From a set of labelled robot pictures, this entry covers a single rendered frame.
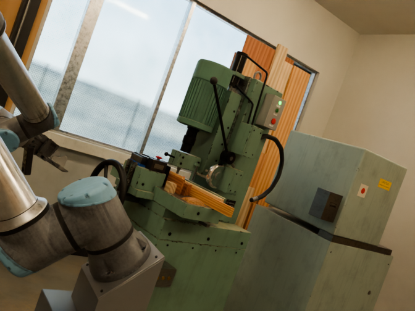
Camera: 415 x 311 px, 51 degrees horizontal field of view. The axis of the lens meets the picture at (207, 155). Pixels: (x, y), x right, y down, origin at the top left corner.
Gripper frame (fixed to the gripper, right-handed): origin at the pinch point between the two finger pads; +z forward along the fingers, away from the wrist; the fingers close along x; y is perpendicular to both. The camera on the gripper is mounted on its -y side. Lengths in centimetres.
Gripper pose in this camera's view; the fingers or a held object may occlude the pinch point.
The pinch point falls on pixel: (61, 169)
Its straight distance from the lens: 188.5
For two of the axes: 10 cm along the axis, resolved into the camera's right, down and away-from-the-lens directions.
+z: 5.3, 5.3, 6.6
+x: -6.4, -2.6, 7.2
